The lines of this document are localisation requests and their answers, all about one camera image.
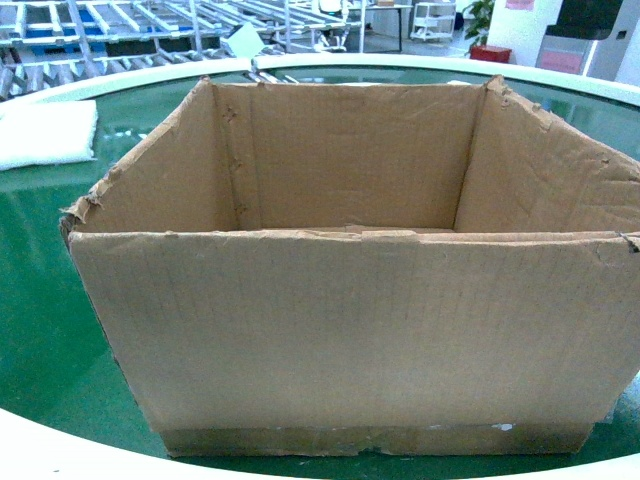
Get brown cardboard box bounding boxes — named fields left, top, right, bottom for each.
left=61, top=77, right=639, bottom=456

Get white curved conveyor with green belt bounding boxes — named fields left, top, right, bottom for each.
left=1, top=54, right=639, bottom=479

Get red bin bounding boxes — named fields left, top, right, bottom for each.
left=470, top=45, right=512, bottom=64

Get green potted plant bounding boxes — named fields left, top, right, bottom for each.
left=462, top=0, right=495, bottom=47

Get white foam pad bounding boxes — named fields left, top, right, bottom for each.
left=1, top=100, right=98, bottom=171

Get metal roller rack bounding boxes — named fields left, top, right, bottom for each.
left=1, top=1, right=365, bottom=101

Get grey kiosk machine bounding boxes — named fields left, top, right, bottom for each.
left=535, top=0, right=639, bottom=81

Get white wire cart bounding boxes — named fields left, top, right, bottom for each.
left=410, top=1, right=457, bottom=41

